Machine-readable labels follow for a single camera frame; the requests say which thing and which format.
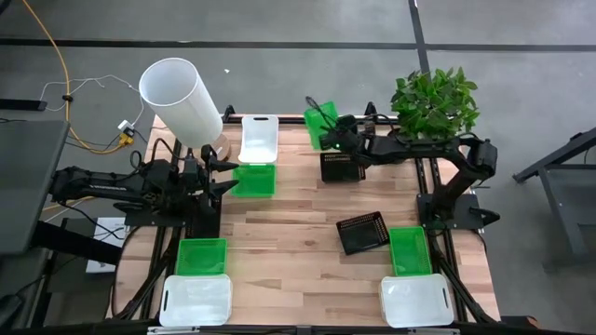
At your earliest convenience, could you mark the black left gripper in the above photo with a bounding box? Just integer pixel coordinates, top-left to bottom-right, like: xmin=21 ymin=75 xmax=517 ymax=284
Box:
xmin=179 ymin=143 xmax=240 ymax=209

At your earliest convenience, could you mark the white paper sheet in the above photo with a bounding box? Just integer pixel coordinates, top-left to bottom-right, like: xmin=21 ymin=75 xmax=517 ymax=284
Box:
xmin=85 ymin=217 xmax=130 ymax=275

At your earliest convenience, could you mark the black frame rail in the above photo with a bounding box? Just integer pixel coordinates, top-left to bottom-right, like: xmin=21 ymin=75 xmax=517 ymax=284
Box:
xmin=415 ymin=156 xmax=467 ymax=323
xmin=138 ymin=138 xmax=183 ymax=322
xmin=222 ymin=113 xmax=401 ymax=126
xmin=153 ymin=146 xmax=196 ymax=322
xmin=8 ymin=318 xmax=596 ymax=335
xmin=430 ymin=156 xmax=497 ymax=323

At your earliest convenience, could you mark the black flat device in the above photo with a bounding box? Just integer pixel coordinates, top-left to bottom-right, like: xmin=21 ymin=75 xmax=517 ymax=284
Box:
xmin=0 ymin=98 xmax=48 ymax=113

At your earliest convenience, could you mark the green leafy plant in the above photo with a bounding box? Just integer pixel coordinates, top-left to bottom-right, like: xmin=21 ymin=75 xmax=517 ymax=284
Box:
xmin=389 ymin=66 xmax=481 ymax=142

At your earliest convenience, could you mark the grey table frame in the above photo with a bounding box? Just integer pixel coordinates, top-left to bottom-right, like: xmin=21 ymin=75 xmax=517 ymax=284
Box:
xmin=511 ymin=126 xmax=596 ymax=271

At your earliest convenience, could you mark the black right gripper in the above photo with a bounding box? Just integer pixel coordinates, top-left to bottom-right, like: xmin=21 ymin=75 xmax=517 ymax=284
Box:
xmin=305 ymin=95 xmax=372 ymax=155

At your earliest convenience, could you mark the grey desk top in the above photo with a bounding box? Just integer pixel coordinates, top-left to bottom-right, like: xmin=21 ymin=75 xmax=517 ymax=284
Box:
xmin=0 ymin=119 xmax=71 ymax=256

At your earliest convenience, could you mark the yellow cable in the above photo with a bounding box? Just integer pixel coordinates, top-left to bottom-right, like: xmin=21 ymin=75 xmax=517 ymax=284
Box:
xmin=20 ymin=0 xmax=134 ymax=213

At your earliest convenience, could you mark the black base bracket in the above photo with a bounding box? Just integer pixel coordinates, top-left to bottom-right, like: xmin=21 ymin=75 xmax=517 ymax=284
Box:
xmin=469 ymin=207 xmax=502 ymax=227

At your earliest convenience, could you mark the black perforated basket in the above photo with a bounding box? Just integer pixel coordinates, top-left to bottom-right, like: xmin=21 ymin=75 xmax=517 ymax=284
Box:
xmin=184 ymin=204 xmax=223 ymax=239
xmin=319 ymin=152 xmax=367 ymax=183
xmin=335 ymin=211 xmax=391 ymax=256

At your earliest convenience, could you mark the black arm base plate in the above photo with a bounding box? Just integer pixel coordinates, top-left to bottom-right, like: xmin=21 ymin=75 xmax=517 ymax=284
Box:
xmin=416 ymin=193 xmax=485 ymax=232
xmin=123 ymin=204 xmax=187 ymax=229

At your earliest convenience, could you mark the white plastic basket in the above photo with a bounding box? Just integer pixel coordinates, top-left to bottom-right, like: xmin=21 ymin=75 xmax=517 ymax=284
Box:
xmin=237 ymin=114 xmax=280 ymax=165
xmin=158 ymin=273 xmax=234 ymax=328
xmin=379 ymin=273 xmax=455 ymax=328

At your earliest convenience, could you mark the white cylindrical lamp shade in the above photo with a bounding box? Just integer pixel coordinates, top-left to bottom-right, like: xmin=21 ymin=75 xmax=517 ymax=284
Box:
xmin=138 ymin=57 xmax=224 ymax=149

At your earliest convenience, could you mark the black desk support bar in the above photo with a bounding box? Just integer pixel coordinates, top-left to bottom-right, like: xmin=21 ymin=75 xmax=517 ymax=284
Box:
xmin=30 ymin=221 xmax=123 ymax=266

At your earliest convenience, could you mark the white cable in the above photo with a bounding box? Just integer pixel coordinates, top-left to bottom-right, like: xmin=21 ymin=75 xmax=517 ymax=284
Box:
xmin=39 ymin=74 xmax=146 ymax=127

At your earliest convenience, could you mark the green plastic basket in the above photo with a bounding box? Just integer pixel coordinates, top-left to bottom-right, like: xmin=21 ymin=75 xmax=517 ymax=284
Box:
xmin=388 ymin=225 xmax=433 ymax=278
xmin=174 ymin=237 xmax=229 ymax=277
xmin=231 ymin=163 xmax=278 ymax=199
xmin=303 ymin=100 xmax=340 ymax=151

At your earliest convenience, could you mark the round wooden lamp base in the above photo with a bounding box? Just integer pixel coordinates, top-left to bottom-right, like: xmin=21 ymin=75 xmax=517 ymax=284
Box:
xmin=199 ymin=133 xmax=233 ymax=162

